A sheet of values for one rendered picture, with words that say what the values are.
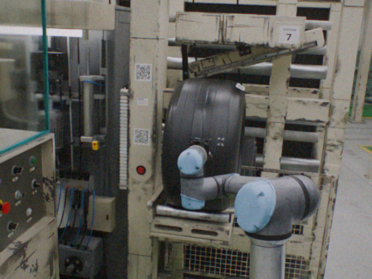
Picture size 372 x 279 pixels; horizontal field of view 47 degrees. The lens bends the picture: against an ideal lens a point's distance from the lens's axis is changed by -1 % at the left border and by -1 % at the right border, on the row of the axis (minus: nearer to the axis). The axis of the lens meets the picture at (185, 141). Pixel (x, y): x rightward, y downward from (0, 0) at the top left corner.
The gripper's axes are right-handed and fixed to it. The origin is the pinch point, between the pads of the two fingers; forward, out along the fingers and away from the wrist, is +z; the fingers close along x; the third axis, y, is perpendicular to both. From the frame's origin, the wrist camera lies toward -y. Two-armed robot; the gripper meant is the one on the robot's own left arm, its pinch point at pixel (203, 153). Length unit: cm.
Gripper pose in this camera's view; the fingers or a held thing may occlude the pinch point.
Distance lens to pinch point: 166.9
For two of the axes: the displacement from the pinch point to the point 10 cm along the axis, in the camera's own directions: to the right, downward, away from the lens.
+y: 0.7, -9.9, -1.4
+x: -9.8, -0.9, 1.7
